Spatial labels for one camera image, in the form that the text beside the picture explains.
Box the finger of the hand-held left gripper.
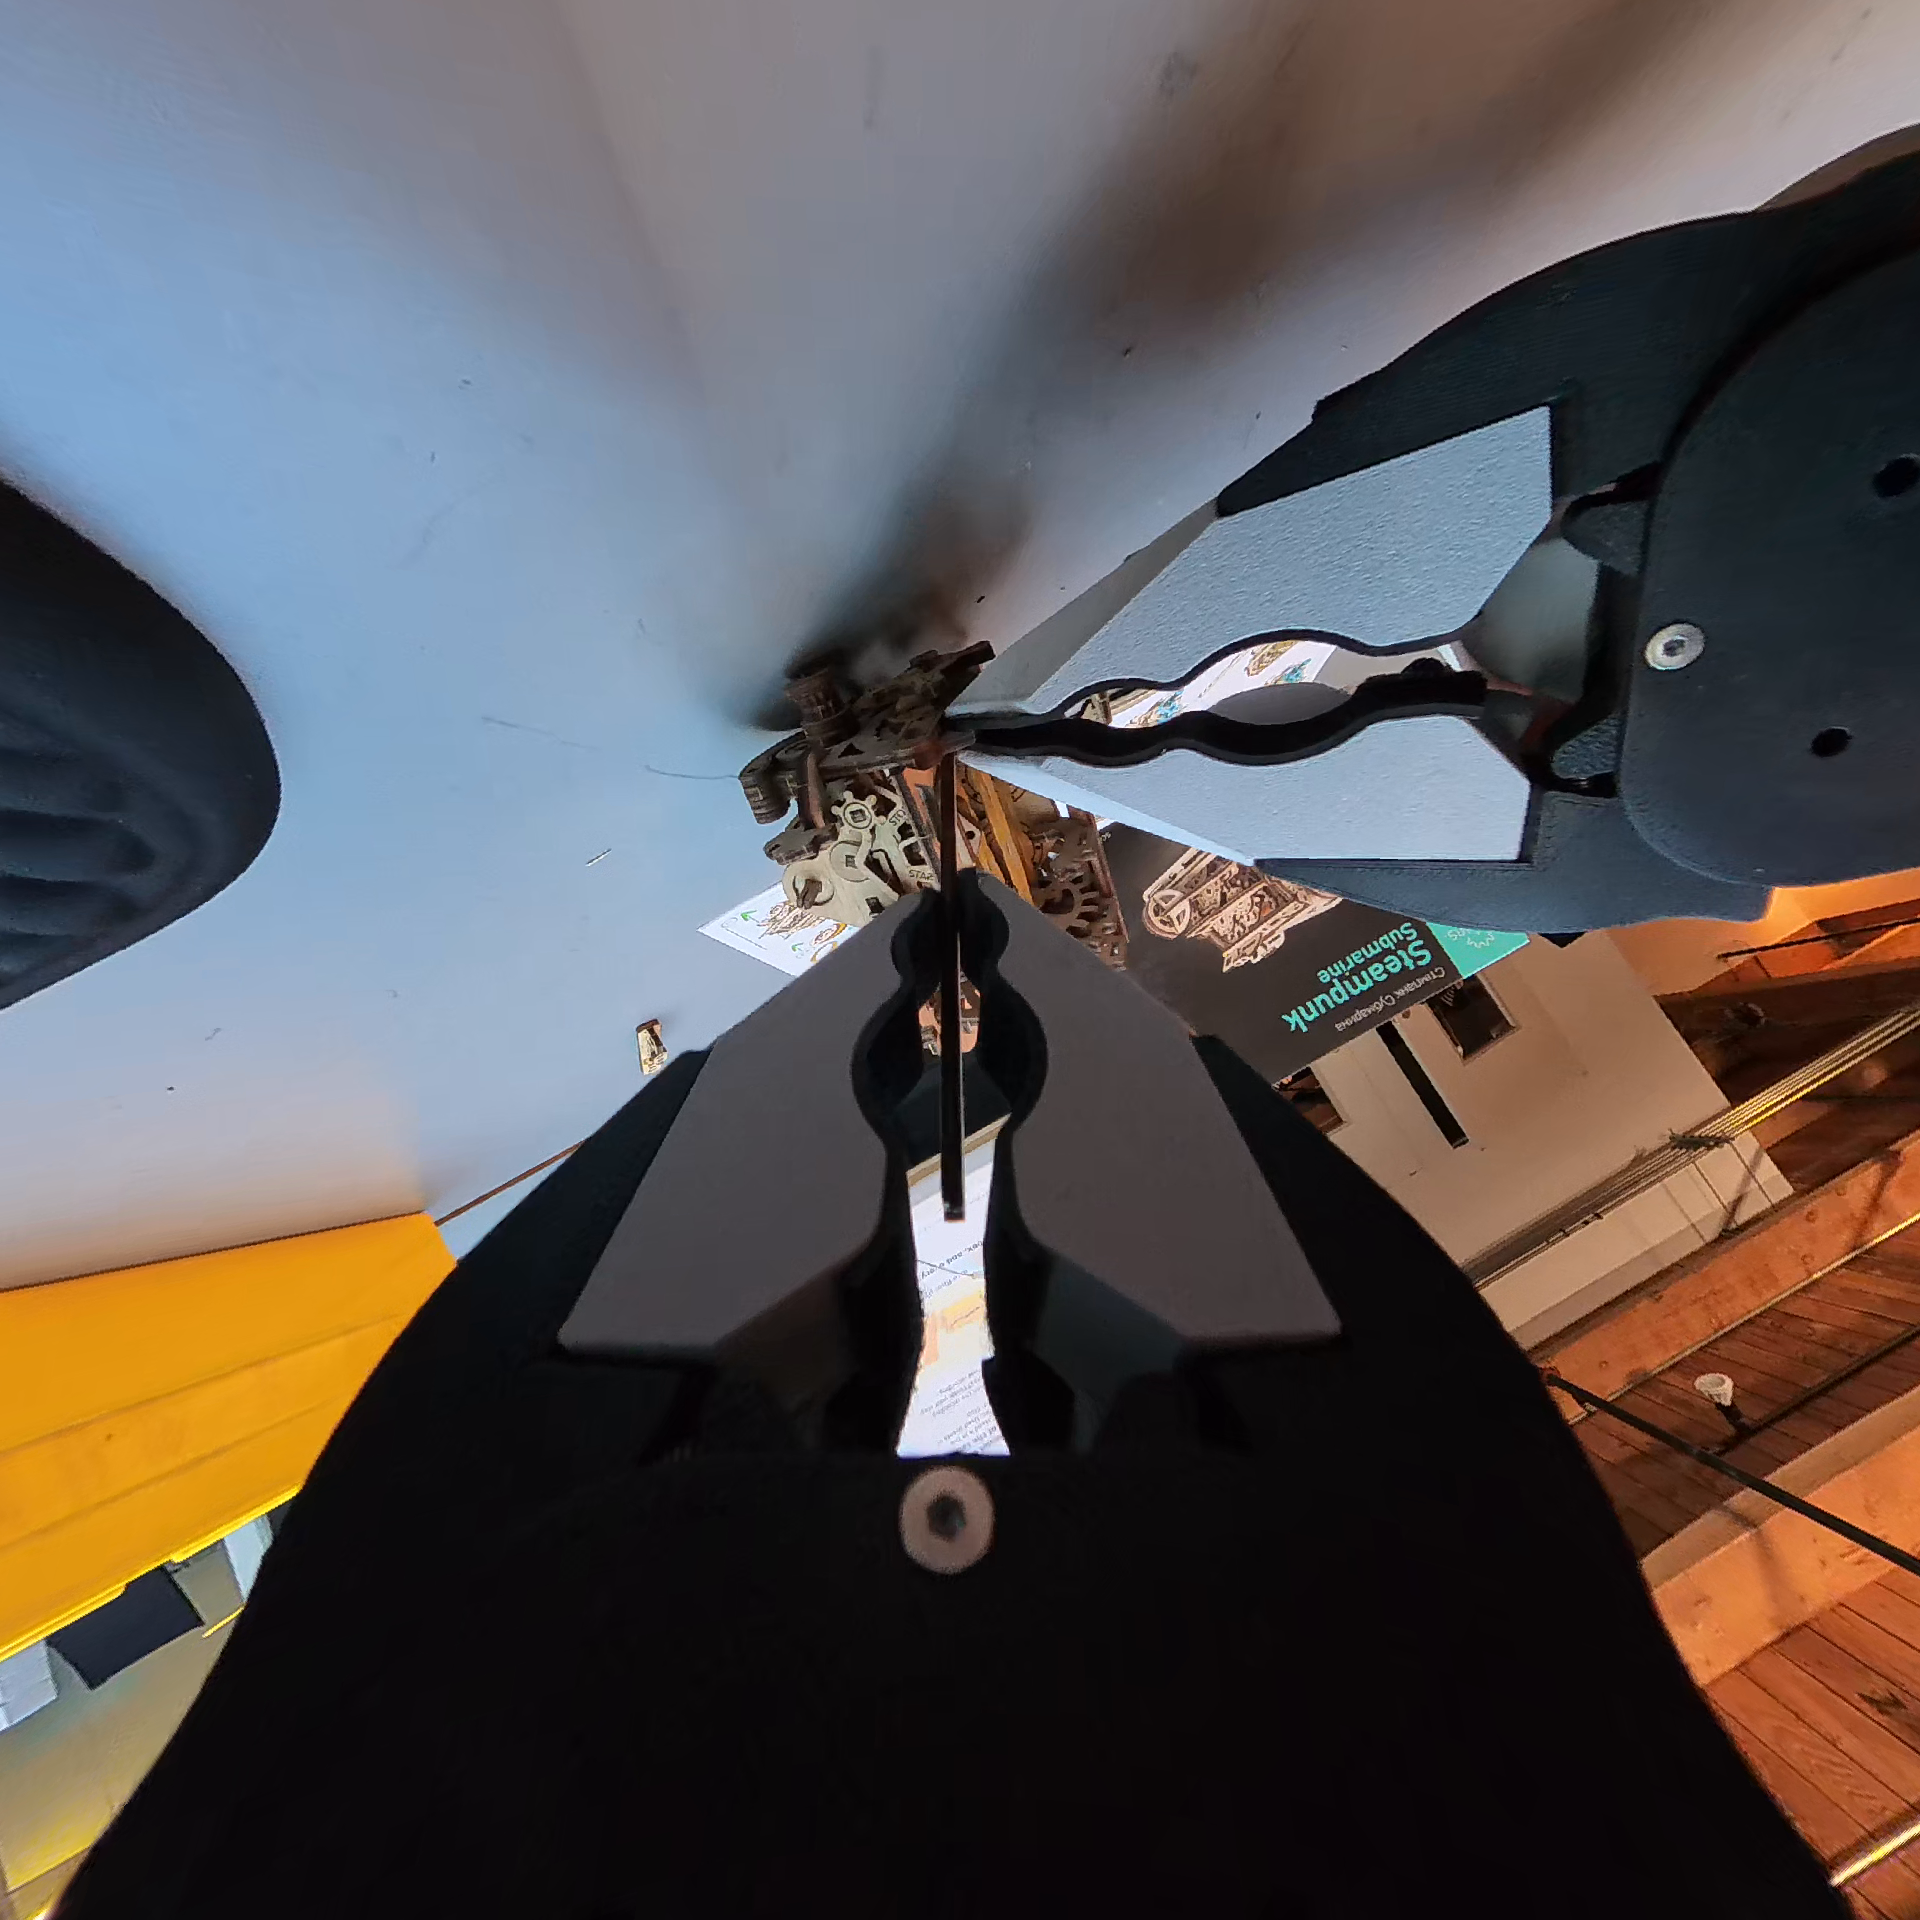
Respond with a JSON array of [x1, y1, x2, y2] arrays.
[[956, 409, 1596, 720], [944, 672, 1540, 869]]

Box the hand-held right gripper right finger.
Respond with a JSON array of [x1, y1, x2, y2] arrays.
[[958, 871, 1342, 1453]]

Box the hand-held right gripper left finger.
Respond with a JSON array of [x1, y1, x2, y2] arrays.
[[560, 895, 949, 1453]]

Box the wooden mechanical model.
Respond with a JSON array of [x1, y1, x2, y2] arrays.
[[740, 642, 1135, 978]]

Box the black model kit box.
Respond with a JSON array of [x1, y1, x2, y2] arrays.
[[1102, 824, 1532, 1083]]

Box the model instruction booklet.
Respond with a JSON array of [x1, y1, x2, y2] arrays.
[[701, 638, 1359, 1461]]

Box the yellow plastic bin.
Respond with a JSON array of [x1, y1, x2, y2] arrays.
[[0, 1212, 460, 1654]]

